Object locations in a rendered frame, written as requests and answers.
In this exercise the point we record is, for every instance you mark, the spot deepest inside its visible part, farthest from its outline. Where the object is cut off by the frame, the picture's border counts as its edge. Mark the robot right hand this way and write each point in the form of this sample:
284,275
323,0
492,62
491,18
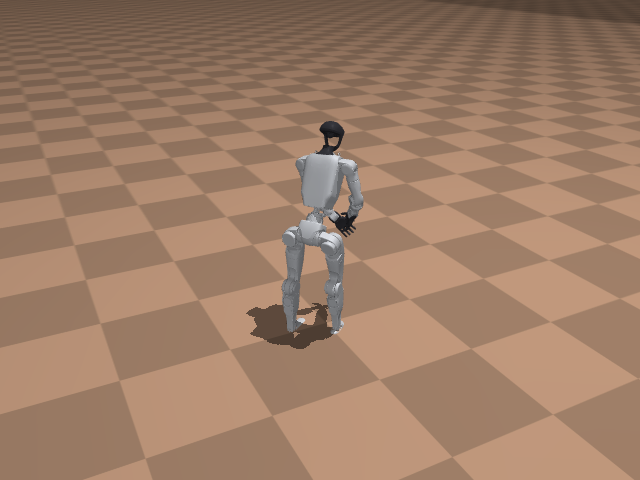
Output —
349,221

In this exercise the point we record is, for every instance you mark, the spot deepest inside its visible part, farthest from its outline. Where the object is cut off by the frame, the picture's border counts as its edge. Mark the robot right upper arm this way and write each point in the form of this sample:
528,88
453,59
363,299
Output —
349,168

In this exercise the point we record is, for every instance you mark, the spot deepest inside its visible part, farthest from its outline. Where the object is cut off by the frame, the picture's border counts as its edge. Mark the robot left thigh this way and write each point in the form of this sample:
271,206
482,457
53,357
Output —
294,257

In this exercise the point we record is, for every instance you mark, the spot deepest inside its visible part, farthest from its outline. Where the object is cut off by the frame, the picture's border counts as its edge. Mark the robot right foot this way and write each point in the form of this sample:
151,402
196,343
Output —
334,331

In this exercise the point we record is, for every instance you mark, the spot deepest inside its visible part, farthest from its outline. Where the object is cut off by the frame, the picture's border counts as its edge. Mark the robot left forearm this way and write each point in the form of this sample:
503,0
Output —
331,214

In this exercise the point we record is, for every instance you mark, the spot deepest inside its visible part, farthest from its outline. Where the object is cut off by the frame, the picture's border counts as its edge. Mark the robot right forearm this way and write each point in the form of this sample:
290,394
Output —
353,211

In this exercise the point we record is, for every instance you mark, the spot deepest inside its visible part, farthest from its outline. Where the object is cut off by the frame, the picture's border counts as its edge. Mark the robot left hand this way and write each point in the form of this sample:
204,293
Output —
340,223

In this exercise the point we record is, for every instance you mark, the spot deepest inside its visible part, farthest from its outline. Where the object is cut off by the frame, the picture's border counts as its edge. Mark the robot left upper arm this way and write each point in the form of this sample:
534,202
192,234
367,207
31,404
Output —
300,165

